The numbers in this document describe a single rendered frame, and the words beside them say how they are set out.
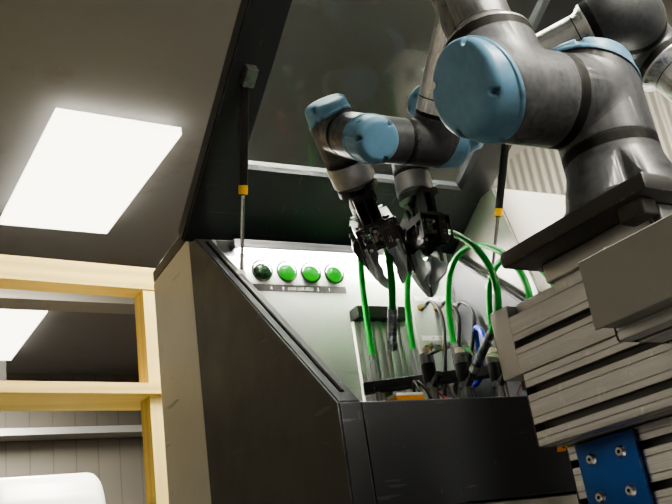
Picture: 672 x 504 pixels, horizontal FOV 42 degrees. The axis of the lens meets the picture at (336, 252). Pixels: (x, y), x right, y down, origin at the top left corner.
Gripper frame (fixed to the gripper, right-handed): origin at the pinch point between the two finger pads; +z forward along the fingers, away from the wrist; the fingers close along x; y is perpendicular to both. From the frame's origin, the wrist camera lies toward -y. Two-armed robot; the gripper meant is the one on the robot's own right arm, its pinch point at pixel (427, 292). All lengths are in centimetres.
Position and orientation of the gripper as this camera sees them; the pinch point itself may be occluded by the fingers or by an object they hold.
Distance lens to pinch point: 173.3
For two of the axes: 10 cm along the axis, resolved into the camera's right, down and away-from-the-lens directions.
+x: 8.9, 0.5, 4.6
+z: 1.4, 9.2, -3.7
